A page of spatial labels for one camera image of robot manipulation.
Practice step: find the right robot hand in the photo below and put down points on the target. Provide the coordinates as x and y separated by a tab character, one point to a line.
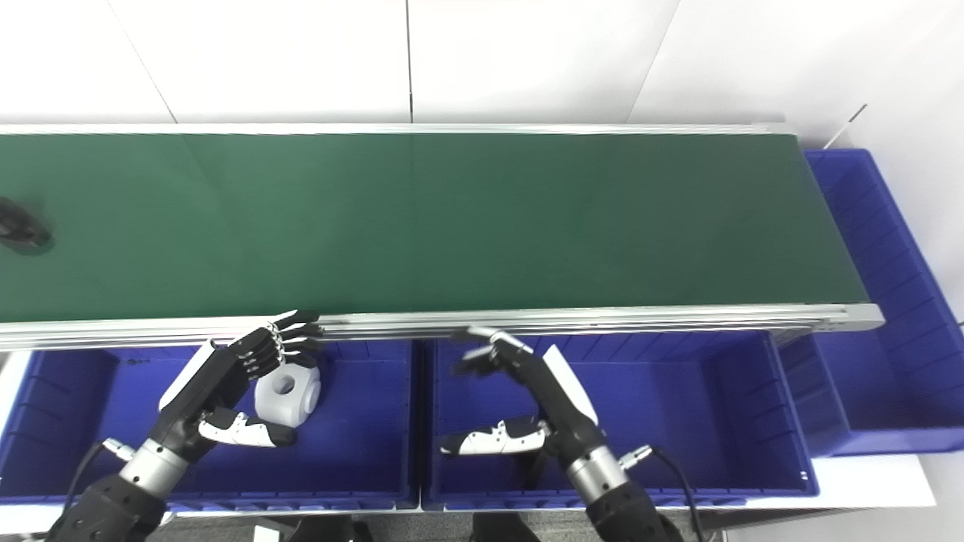
561	406

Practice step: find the thin white rod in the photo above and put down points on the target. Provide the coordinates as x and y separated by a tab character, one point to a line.
845	126

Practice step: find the blue plastic bin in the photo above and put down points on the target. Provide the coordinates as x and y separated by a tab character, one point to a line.
361	444
896	361
700	406

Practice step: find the green conveyor belt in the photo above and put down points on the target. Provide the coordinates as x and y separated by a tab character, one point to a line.
452	226
527	321

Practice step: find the black flange part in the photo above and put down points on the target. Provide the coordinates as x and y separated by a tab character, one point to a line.
19	229

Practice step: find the black robot torso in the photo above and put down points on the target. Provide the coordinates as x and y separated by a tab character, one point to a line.
331	531

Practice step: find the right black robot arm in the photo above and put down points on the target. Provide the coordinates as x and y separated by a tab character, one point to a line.
625	504

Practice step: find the white cube part with hole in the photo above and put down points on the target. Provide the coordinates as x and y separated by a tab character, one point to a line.
297	403

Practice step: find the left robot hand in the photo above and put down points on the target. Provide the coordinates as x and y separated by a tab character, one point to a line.
203	391

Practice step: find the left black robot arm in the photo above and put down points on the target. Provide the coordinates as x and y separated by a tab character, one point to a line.
113	504

